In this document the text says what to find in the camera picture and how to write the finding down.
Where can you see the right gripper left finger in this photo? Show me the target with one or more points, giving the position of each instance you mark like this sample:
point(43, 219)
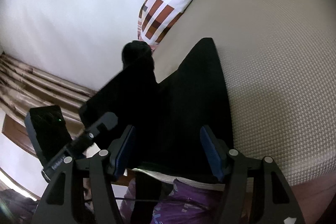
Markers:
point(81, 190)

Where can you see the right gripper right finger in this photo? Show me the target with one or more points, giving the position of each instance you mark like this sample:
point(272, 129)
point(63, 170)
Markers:
point(257, 187)

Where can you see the black pants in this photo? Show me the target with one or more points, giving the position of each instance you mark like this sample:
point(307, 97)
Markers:
point(166, 116)

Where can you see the purple printed cloth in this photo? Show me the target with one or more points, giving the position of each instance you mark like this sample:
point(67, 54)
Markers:
point(185, 204)

